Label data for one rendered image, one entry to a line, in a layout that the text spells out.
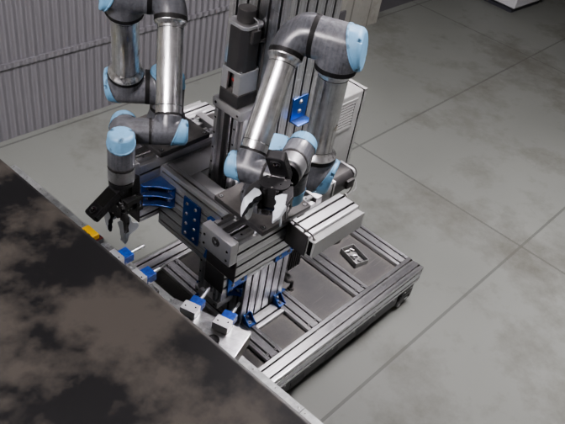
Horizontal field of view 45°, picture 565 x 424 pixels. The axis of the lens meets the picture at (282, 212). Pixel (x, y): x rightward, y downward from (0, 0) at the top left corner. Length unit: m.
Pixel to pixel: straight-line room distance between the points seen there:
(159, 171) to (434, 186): 2.26
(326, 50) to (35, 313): 1.39
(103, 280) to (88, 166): 3.49
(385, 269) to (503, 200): 1.33
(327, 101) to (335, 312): 1.33
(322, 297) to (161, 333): 2.59
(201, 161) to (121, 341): 1.99
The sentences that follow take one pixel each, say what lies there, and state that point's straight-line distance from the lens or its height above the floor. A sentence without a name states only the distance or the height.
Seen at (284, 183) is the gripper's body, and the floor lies 1.47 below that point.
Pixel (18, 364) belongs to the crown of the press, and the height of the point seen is 2.00.
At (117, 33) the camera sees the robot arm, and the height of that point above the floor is 1.46.
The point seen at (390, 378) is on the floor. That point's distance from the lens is 3.15.
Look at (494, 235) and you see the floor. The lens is 4.11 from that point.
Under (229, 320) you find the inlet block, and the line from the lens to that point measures 2.02.
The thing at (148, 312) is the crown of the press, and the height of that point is 2.00.
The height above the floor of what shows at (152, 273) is 0.90.
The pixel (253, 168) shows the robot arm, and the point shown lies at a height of 1.36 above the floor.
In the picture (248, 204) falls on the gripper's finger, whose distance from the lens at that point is 1.50.
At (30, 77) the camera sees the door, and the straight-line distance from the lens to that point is 4.16.
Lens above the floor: 2.40
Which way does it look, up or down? 39 degrees down
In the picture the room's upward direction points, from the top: 11 degrees clockwise
